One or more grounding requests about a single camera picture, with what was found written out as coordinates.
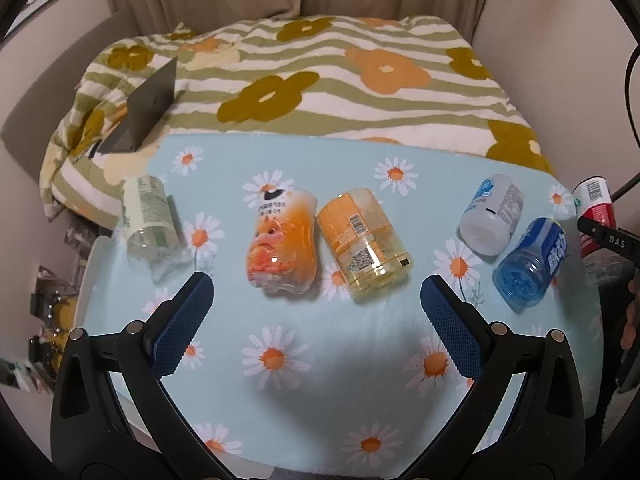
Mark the red label clear cup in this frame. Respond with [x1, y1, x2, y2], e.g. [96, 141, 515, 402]
[573, 176, 625, 287]

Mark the blue plastic cup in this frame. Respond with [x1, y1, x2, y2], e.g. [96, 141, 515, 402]
[492, 217, 568, 312]

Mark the white frosted cup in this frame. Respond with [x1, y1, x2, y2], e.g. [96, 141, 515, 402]
[458, 174, 524, 257]

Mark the green label clear cup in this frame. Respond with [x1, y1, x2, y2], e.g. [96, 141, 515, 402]
[122, 174, 180, 263]

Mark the yellow label clear cup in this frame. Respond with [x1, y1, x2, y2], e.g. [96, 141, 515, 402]
[317, 188, 413, 300]

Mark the orange cartoon label cup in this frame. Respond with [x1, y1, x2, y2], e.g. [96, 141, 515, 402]
[245, 184, 318, 294]

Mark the daisy print blue tablecloth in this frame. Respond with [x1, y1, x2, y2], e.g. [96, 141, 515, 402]
[84, 133, 602, 478]

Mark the floral striped quilt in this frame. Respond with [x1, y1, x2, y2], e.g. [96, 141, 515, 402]
[39, 15, 550, 228]

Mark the grey bed headboard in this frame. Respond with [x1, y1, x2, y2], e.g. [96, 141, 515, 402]
[1, 12, 139, 181]

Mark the dark grey laptop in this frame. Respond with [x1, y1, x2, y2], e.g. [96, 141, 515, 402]
[96, 58, 178, 154]

